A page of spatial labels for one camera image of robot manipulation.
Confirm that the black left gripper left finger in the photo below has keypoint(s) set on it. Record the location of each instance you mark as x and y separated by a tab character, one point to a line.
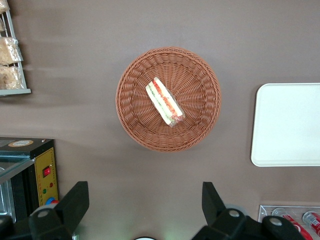
67	212

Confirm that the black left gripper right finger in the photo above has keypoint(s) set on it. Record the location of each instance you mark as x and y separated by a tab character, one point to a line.
225	225

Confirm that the white plastic tray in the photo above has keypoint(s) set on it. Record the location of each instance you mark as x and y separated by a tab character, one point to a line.
287	125

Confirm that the wrapped triangle sandwich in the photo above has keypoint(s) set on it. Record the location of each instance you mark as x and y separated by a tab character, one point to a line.
163	101

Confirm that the round brown wicker basket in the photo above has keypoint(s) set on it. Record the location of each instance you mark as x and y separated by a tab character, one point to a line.
195	75

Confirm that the clear acrylic can box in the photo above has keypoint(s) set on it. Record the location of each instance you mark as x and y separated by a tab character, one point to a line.
265	212

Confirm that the black appliance with yellow panel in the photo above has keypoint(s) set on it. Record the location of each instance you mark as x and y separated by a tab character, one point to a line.
25	150

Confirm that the red cola can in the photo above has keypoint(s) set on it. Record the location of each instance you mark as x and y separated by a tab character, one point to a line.
301	230
313	221

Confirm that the bagged bread package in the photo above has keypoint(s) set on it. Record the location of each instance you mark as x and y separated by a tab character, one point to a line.
8	51
3	6
10	77

